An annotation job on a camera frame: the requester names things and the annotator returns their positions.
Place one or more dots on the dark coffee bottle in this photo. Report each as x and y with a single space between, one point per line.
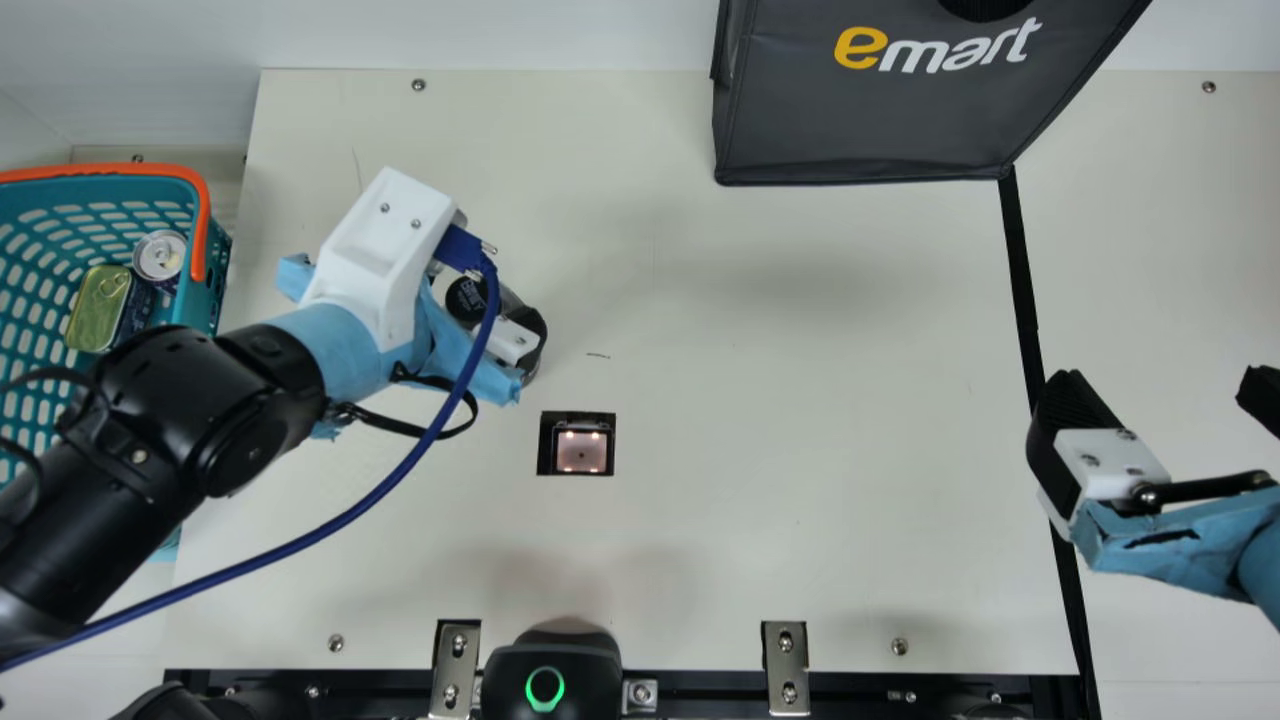
470 300

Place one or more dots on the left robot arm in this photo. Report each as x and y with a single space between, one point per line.
150 450

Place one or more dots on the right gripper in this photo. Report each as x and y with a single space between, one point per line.
1180 545

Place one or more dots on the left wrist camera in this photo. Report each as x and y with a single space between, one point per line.
375 250

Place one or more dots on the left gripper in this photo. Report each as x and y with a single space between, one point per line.
340 350

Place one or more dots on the small square scanner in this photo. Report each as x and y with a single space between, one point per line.
580 447

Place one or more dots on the silver can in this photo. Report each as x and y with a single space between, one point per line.
160 255

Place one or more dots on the black device with green light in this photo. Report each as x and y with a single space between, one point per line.
550 675

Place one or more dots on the black strip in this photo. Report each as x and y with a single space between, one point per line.
1030 330

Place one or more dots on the teal shopping basket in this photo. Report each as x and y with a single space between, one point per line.
50 250

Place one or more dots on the rectangular tin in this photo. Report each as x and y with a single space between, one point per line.
100 310

